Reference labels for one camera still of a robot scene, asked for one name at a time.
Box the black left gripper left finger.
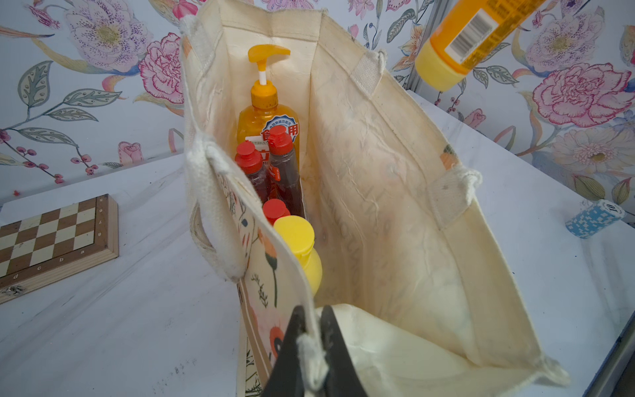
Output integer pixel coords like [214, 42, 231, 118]
[262, 305, 306, 397]

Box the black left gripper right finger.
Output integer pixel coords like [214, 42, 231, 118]
[320, 305, 367, 397]

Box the cream canvas shopping bag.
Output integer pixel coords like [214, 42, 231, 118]
[177, 1, 570, 396]

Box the orange bottle yellow cap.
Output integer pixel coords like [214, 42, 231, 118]
[274, 215, 322, 296]
[415, 0, 543, 92]

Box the red Fairy dish soap bottle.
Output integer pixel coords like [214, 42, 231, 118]
[234, 141, 271, 203]

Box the large orange pump soap bottle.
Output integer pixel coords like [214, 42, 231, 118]
[236, 44, 300, 162]

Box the orange bottle yellow cap front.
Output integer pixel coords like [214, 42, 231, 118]
[415, 0, 543, 92]

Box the wooden chess board box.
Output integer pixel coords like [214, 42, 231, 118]
[1, 195, 119, 304]

